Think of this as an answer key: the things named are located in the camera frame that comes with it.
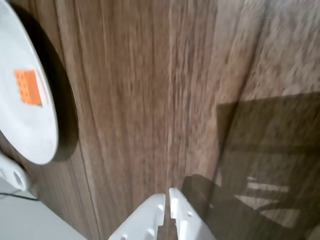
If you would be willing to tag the white clamp with hole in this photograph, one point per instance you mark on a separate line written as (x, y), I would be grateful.
(10, 170)

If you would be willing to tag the white round plate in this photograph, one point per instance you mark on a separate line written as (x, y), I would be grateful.
(22, 130)

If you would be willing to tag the orange lego block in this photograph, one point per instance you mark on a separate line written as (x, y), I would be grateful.
(27, 86)

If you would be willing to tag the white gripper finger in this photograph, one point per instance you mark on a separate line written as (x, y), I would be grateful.
(145, 220)
(187, 222)

